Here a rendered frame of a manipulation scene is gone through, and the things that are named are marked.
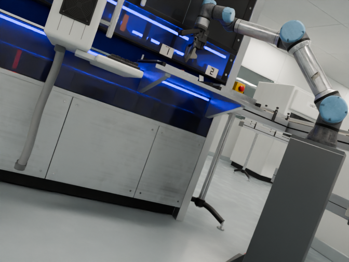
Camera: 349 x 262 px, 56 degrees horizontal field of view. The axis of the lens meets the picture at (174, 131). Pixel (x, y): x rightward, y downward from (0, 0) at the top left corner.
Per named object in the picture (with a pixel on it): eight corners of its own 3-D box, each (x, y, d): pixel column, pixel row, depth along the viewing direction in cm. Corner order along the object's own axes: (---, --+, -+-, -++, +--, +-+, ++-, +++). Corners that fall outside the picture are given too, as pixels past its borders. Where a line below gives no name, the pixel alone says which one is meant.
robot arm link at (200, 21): (201, 15, 180) (194, 17, 187) (198, 24, 180) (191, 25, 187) (212, 22, 183) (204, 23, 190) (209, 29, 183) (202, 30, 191)
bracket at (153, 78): (136, 91, 198) (144, 70, 197) (141, 92, 199) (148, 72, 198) (157, 97, 167) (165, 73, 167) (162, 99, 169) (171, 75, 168)
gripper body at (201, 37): (203, 51, 184) (211, 30, 184) (191, 44, 180) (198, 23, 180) (197, 51, 191) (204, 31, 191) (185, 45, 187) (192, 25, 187)
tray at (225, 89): (190, 85, 208) (192, 80, 207) (223, 99, 219) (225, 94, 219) (218, 90, 177) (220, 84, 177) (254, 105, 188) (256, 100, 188)
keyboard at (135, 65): (99, 61, 171) (101, 56, 171) (124, 70, 176) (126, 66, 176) (107, 57, 134) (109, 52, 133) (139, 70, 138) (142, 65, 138)
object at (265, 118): (218, 105, 233) (226, 83, 233) (207, 102, 247) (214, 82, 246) (286, 132, 264) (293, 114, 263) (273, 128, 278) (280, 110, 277)
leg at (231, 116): (190, 202, 255) (225, 109, 251) (200, 205, 259) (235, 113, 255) (196, 207, 247) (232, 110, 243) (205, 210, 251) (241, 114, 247)
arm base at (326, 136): (336, 151, 171) (343, 132, 171) (334, 148, 158) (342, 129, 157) (307, 141, 179) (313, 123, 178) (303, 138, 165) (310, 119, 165)
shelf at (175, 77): (127, 64, 200) (128, 61, 200) (218, 102, 232) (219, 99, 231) (155, 67, 157) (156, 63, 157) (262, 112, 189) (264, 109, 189)
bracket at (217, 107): (204, 116, 220) (211, 97, 219) (207, 117, 221) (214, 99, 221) (233, 126, 190) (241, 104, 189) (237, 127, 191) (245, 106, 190)
